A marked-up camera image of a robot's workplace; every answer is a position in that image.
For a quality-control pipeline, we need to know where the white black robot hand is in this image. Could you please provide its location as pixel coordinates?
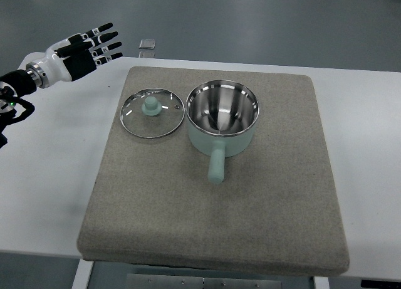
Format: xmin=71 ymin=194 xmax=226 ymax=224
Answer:
xmin=25 ymin=23 xmax=123 ymax=88

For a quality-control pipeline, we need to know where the glass lid with green knob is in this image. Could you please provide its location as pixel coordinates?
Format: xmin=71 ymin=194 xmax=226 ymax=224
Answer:
xmin=120 ymin=88 xmax=185 ymax=139

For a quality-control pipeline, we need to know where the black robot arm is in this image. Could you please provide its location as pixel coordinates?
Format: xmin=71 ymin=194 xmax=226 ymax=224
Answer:
xmin=1 ymin=70 xmax=37 ymax=147

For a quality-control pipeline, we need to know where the mint green steel pot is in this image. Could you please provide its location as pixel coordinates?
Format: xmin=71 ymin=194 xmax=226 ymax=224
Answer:
xmin=185 ymin=80 xmax=260 ymax=184

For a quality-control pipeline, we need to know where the metal floor plate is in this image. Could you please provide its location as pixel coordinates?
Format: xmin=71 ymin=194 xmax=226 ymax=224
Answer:
xmin=138 ymin=38 xmax=156 ymax=50

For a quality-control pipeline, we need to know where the beige fabric mat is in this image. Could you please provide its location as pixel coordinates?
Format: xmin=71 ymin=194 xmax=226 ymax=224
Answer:
xmin=77 ymin=66 xmax=350 ymax=276

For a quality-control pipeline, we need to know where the metal bracket plate under table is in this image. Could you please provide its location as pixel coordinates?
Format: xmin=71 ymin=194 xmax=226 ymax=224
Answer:
xmin=125 ymin=274 xmax=283 ymax=289

